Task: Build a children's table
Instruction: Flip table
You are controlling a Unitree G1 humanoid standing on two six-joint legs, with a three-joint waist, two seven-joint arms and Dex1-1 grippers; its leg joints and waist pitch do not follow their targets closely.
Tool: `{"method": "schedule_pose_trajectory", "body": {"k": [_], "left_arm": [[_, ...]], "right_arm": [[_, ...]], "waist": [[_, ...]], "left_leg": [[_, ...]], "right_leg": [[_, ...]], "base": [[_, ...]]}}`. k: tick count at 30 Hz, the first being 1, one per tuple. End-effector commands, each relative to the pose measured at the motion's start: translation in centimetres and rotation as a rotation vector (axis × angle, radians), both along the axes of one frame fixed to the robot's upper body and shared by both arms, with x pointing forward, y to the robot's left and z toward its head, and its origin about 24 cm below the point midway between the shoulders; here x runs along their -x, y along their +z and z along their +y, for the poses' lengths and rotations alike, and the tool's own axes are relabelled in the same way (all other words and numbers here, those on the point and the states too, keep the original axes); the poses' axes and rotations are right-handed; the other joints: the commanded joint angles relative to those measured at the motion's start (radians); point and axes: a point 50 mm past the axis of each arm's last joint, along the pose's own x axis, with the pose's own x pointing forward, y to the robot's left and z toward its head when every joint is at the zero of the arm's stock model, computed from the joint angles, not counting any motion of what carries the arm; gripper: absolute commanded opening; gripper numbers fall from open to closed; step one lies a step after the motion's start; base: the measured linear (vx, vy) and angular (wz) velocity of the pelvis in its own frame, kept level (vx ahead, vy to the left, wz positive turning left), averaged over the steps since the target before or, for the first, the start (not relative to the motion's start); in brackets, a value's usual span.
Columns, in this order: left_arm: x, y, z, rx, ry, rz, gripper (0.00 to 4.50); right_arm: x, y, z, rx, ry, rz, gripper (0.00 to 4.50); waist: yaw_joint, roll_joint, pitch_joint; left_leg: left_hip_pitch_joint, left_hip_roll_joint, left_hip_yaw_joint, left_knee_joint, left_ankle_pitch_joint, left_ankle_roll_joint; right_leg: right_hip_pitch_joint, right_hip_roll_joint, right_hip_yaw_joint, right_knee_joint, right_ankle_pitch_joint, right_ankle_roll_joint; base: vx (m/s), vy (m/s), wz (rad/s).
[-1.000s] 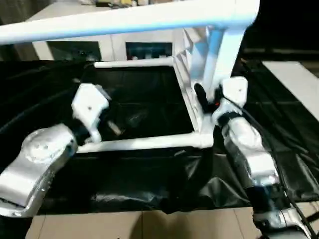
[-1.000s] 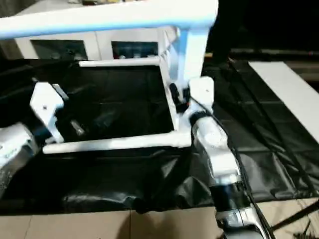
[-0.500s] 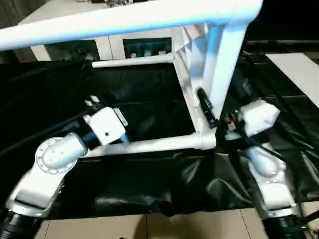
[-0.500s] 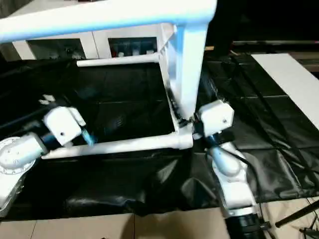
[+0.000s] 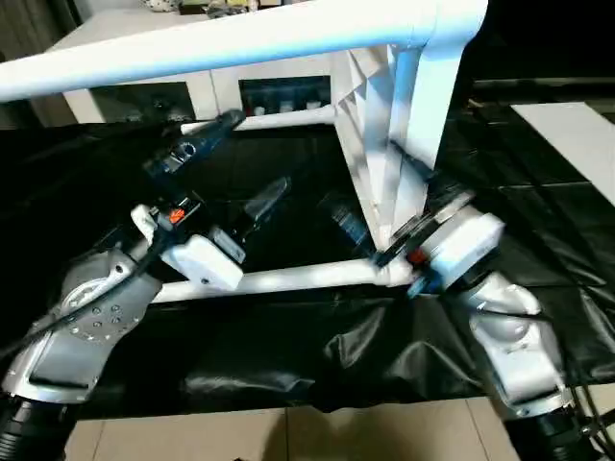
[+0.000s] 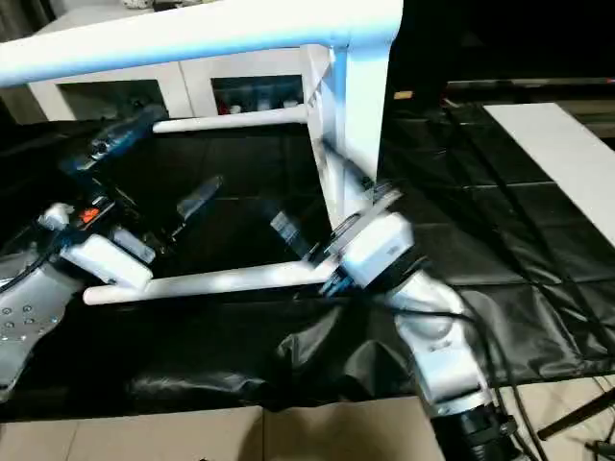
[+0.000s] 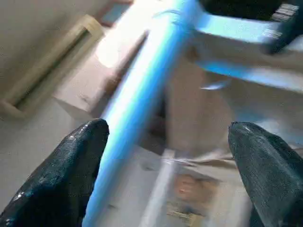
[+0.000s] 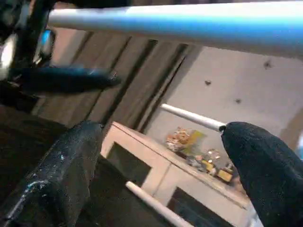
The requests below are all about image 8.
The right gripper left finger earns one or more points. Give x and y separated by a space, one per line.
52 184

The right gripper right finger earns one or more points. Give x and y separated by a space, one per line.
270 179

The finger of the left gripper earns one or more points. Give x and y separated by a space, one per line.
99 3

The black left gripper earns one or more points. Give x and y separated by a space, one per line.
23 28

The white plastic table leg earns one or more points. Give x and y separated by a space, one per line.
189 23
151 201
189 116

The black work mat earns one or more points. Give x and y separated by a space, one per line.
19 127

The dark grey curtain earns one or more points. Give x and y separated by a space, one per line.
132 75

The small items pile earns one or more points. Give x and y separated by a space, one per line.
199 151

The white cabinet with glass doors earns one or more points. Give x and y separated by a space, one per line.
142 142

